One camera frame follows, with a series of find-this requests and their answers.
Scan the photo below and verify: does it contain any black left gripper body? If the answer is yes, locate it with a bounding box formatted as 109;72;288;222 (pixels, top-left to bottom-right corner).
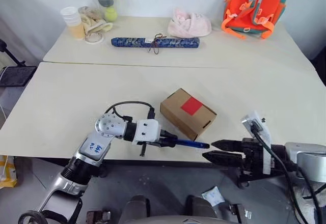
139;129;169;158

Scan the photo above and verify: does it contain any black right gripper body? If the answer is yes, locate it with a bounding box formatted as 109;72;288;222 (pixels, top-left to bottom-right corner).
237;137;272;189

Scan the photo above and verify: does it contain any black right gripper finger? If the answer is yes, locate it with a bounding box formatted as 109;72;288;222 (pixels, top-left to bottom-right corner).
211;139;245;154
202;151;245;169

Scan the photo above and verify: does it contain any brown cardboard box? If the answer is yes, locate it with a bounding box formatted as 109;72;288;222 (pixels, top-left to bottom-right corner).
159;88;218;142

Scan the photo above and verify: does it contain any red tape square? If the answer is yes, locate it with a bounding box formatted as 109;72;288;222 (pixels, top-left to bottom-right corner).
181;97;203;116

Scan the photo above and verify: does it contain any white tape roll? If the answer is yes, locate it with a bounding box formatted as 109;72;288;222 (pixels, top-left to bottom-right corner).
84;33;105;45

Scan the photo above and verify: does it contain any white paper packet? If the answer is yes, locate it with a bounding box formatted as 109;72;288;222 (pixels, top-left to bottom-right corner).
201;186;226;206

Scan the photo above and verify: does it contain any dark rounded shape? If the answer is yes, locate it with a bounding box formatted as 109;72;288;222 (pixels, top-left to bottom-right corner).
124;194;151;224
185;195;218;224

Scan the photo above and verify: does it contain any blue patterned fabric roll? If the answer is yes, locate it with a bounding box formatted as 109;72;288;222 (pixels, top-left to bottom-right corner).
111;36;200;50

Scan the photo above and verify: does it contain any pink plush cloth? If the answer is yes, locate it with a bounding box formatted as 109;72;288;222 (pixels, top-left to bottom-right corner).
167;7;212;39

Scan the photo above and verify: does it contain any green tennis ball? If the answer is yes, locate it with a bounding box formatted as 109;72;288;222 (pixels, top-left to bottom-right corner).
104;7;118;22

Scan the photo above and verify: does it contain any beige crumpled cloth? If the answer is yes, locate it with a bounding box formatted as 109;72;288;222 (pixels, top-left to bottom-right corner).
78;6;114;35

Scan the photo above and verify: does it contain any orange backpack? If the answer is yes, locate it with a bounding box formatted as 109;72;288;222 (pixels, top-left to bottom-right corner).
220;0;291;40

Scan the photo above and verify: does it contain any stack of paper cups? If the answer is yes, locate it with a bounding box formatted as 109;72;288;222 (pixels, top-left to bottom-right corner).
60;6;85;41

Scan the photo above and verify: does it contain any black stand base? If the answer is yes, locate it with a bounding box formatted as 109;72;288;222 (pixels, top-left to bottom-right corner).
0;39;38;88

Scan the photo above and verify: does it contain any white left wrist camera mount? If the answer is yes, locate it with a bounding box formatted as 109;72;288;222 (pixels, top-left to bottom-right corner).
131;118;162;147

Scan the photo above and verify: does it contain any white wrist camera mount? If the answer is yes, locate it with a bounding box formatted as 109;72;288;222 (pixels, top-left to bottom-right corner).
240;110;275;176
131;118;162;147

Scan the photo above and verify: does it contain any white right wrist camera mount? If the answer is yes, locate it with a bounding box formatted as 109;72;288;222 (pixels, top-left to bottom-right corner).
240;110;275;176

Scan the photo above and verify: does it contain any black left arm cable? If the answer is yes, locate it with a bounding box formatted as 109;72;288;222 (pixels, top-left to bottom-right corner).
103;101;156;122

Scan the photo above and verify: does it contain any brown string tie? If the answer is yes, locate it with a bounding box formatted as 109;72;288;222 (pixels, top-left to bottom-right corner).
147;33;168;55

